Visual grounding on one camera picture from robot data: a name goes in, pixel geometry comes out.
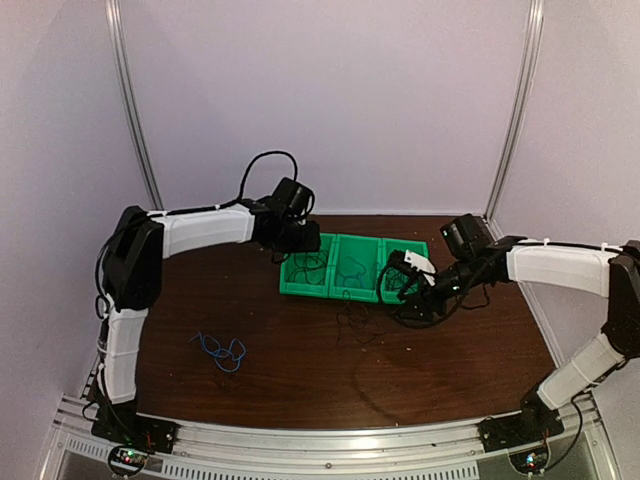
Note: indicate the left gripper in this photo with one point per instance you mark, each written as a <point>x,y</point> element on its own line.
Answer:
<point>313,242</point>

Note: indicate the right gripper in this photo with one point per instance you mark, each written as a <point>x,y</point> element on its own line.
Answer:
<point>421,298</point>

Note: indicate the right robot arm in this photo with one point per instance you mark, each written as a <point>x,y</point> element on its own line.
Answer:
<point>610,272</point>

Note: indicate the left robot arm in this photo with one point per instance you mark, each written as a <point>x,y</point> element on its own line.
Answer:
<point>129,268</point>

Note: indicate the left green bin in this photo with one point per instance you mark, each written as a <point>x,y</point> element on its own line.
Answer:
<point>308,274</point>

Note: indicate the green bin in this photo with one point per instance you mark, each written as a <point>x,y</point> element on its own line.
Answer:
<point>393,280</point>
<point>356,268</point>
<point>308,274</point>

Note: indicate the right green bin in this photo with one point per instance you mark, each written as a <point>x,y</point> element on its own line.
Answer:
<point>393,280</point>

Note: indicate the middle green bin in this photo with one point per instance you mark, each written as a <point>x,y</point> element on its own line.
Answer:
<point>356,268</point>

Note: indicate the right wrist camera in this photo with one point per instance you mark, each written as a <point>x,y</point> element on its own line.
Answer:
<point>412,265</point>

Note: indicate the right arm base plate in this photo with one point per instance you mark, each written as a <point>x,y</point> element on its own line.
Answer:
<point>520,435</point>

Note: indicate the front aluminium rail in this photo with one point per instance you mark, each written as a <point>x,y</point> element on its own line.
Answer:
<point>450,450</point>

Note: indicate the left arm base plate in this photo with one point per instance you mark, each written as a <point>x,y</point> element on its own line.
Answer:
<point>135,446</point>

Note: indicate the left aluminium post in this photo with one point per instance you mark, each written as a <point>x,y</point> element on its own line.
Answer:
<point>115,27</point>

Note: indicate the aluminium post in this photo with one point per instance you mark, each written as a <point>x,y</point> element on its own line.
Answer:
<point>115,27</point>
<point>528,65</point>

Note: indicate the right aluminium post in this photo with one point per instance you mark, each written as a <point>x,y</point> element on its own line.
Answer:
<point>528,65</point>

